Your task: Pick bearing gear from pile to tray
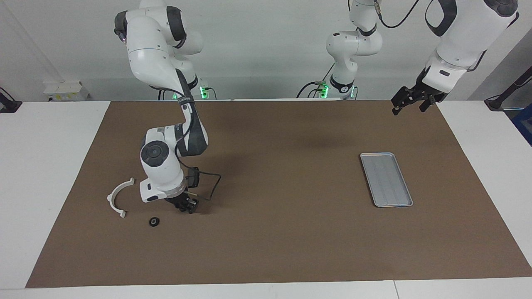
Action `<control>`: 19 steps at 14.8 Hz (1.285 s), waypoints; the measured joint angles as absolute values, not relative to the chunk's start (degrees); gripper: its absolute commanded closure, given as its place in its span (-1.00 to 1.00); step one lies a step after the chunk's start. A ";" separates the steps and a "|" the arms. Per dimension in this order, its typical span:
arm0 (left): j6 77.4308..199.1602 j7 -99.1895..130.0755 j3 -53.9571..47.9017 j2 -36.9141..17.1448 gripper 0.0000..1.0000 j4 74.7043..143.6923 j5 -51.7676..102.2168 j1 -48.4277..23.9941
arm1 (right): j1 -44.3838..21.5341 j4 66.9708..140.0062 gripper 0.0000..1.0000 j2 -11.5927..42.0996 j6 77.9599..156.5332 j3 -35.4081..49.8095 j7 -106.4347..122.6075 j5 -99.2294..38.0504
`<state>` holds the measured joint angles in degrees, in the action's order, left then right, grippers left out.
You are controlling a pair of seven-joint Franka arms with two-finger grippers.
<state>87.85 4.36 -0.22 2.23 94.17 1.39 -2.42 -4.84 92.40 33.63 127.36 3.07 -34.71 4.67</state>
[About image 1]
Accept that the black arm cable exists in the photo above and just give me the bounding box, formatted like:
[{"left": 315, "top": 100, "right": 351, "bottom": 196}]
[
  {"left": 175, "top": 100, "right": 222, "bottom": 202},
  {"left": 373, "top": 0, "right": 421, "bottom": 29}
]

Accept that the brown table mat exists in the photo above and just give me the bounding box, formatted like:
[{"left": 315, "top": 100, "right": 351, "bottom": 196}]
[{"left": 26, "top": 100, "right": 532, "bottom": 288}]

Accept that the white power box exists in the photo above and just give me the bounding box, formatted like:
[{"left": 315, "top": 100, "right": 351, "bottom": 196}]
[{"left": 44, "top": 81, "right": 90, "bottom": 101}]

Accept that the blue object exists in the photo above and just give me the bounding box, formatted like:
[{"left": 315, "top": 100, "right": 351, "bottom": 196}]
[{"left": 512, "top": 104, "right": 532, "bottom": 146}]

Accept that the white half ring bracket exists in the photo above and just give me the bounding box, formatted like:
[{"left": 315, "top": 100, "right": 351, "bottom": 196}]
[{"left": 107, "top": 178, "right": 135, "bottom": 218}]

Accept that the silver metal tray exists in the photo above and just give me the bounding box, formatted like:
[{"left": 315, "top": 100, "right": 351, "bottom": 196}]
[{"left": 360, "top": 152, "right": 414, "bottom": 208}]

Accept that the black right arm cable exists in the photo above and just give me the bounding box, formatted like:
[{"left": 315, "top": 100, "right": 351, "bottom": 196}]
[{"left": 175, "top": 100, "right": 222, "bottom": 202}]

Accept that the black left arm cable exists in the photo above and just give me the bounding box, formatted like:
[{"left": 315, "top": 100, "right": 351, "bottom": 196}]
[{"left": 373, "top": 0, "right": 421, "bottom": 29}]

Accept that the black table clamp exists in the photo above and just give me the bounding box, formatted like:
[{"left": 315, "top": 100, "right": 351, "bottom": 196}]
[{"left": 0, "top": 87, "right": 22, "bottom": 113}]

